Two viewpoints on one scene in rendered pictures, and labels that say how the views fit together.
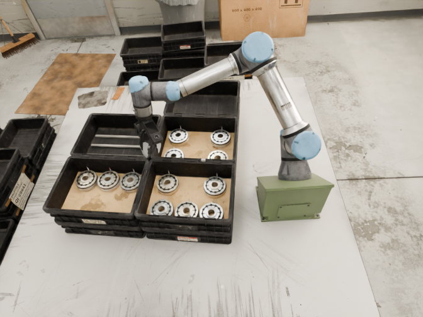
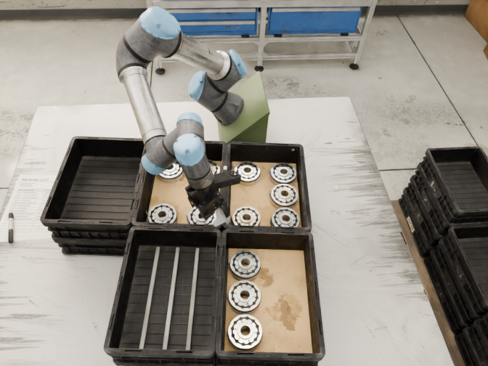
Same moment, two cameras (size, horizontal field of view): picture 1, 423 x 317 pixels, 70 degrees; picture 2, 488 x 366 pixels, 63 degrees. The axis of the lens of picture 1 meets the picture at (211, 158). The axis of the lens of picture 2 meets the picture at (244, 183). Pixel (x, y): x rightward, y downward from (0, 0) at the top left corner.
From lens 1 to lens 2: 1.40 m
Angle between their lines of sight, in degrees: 58
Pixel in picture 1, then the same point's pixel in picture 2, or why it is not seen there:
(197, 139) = (165, 197)
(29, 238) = not seen: outside the picture
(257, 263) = (308, 161)
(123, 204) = (278, 271)
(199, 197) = (260, 189)
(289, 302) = (337, 142)
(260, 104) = not seen: hidden behind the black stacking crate
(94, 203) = (281, 311)
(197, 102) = (83, 203)
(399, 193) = not seen: hidden behind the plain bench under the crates
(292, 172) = (237, 101)
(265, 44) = (165, 14)
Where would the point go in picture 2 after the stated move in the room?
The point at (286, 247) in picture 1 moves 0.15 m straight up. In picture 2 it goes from (289, 141) to (293, 118)
